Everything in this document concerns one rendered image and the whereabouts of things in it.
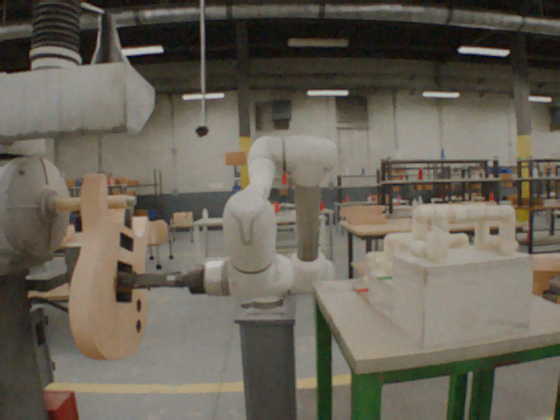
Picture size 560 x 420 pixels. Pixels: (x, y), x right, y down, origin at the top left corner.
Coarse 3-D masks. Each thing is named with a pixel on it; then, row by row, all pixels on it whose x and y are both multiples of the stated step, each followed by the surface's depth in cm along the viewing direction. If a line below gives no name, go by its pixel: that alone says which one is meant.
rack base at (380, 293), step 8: (376, 272) 90; (384, 272) 89; (376, 280) 86; (384, 280) 82; (392, 280) 81; (376, 288) 86; (384, 288) 80; (392, 288) 76; (368, 296) 92; (376, 296) 86; (384, 296) 80; (376, 304) 86; (384, 304) 81; (384, 312) 81; (392, 320) 76
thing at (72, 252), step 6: (72, 246) 95; (78, 246) 95; (66, 252) 95; (72, 252) 95; (78, 252) 95; (66, 258) 95; (72, 258) 95; (78, 258) 95; (66, 264) 95; (72, 264) 95; (72, 270) 95; (72, 276) 95; (30, 300) 91; (36, 300) 92; (42, 300) 93; (48, 300) 94; (30, 306) 91; (54, 306) 95; (60, 306) 95; (66, 306) 97
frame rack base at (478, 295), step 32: (416, 256) 71; (448, 256) 69; (480, 256) 67; (416, 288) 64; (448, 288) 62; (480, 288) 62; (512, 288) 63; (416, 320) 64; (448, 320) 62; (480, 320) 63; (512, 320) 64
